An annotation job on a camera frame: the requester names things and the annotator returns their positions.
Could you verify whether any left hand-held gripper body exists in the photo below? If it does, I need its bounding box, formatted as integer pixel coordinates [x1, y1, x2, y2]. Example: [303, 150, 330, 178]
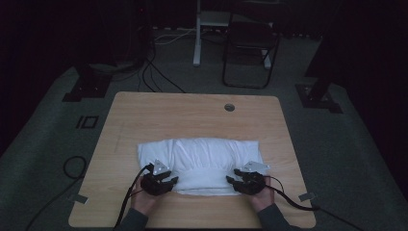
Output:
[140, 159, 170, 197]

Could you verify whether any white floor cable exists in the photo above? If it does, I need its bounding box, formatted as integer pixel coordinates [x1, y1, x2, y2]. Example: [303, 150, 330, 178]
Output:
[153, 27, 197, 46]

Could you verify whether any person's left hand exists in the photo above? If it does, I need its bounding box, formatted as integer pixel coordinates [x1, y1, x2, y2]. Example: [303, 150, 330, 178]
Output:
[130, 176, 163, 217]

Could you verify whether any black floor cable bundle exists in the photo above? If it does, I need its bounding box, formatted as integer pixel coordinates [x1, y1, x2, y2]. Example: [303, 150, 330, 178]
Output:
[137, 47, 187, 94]

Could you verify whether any black stand with base plate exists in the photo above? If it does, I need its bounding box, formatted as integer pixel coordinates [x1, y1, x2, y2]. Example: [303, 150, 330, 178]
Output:
[62, 62, 114, 103]
[294, 0, 344, 115]

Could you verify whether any white desk frame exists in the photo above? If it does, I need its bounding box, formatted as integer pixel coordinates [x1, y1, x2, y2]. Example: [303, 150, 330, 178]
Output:
[192, 0, 273, 70]

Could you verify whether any grey tape piece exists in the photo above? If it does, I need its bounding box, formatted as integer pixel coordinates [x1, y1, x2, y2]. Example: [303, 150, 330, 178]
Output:
[297, 192, 317, 203]
[67, 193, 89, 205]

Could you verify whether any white skirt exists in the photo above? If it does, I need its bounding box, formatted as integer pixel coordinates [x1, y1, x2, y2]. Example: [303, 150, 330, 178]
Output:
[137, 137, 266, 197]

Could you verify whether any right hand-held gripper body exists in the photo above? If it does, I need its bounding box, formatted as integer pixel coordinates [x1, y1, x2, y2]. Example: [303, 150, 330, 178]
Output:
[239, 160, 271, 196]

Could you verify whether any black looped floor cable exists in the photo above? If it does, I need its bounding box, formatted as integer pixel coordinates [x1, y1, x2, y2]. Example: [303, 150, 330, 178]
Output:
[24, 155, 88, 231]

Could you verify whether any right hand-held gripper cable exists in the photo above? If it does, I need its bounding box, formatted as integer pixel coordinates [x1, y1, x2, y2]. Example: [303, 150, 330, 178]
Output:
[264, 174, 366, 231]

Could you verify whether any hand-held gripper cable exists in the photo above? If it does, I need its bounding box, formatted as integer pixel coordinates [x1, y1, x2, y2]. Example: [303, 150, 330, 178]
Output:
[113, 163, 156, 231]
[264, 174, 366, 231]

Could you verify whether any black folding chair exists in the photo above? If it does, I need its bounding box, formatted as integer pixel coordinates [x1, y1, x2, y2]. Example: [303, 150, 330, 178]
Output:
[221, 12, 282, 90]

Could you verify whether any left hand-held gripper cable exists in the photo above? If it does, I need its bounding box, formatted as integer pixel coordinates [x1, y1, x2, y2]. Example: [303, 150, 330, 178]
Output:
[113, 163, 156, 231]

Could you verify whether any person's right hand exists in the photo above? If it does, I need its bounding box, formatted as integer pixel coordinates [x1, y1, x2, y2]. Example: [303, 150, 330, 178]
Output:
[249, 176, 277, 214]

